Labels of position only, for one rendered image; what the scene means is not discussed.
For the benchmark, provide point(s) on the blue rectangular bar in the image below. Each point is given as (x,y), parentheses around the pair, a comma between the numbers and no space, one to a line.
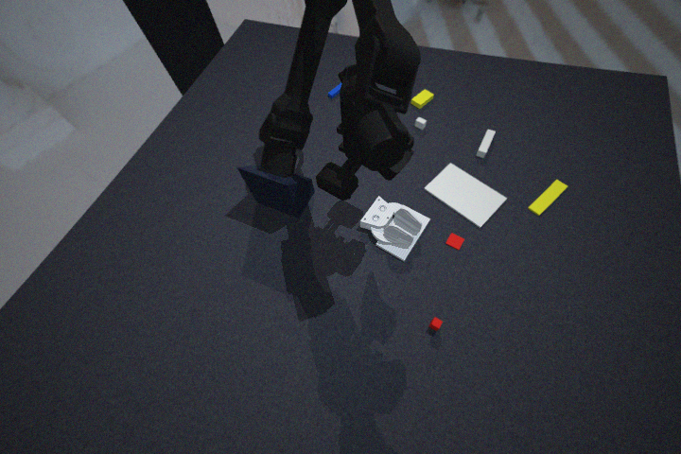
(335,91)

